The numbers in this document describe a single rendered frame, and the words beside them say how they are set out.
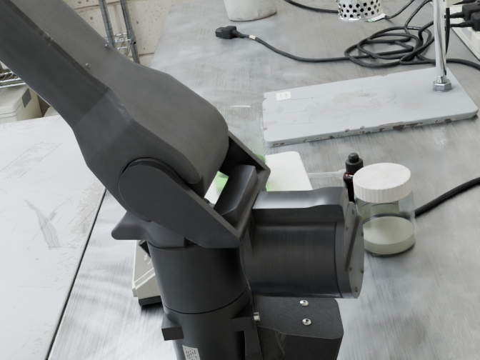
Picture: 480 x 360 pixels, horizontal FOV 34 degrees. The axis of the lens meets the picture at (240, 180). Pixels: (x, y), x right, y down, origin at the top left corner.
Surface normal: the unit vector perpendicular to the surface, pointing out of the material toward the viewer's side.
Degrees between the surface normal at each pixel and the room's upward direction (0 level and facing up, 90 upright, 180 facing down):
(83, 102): 95
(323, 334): 18
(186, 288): 90
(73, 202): 0
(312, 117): 0
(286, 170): 0
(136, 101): 43
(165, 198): 95
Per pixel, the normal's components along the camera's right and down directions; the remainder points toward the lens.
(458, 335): -0.16, -0.89
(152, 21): -0.01, 0.44
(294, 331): 0.15, -0.87
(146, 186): -0.25, 0.54
